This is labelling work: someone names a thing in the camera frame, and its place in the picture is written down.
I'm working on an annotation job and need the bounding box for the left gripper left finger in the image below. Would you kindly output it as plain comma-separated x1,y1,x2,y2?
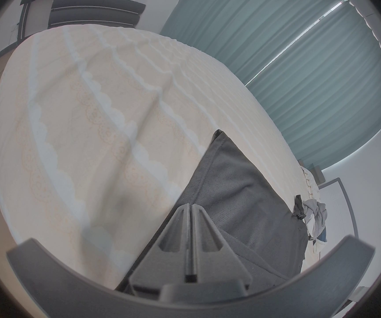
129,203,191,292

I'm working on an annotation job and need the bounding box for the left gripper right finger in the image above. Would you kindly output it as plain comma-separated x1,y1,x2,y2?
190,204,252,292

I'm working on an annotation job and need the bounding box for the black T-shirt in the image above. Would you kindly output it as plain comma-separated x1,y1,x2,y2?
114,129,310,292

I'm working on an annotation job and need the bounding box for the pile of clothes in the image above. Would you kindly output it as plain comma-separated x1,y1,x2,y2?
293,194,328,244

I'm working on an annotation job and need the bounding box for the bed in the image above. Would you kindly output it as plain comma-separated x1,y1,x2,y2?
0,25,358,292

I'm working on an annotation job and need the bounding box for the white printed pillow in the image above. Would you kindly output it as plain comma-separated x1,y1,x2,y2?
301,166,320,204

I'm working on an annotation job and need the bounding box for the grey bedside table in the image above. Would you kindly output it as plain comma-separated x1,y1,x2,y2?
299,159,325,181

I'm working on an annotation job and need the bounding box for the blue-green curtain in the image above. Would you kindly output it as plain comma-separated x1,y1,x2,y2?
160,0,346,85
247,0,381,170

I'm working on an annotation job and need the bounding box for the black chest of drawers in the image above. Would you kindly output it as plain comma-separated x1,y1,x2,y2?
18,0,146,39

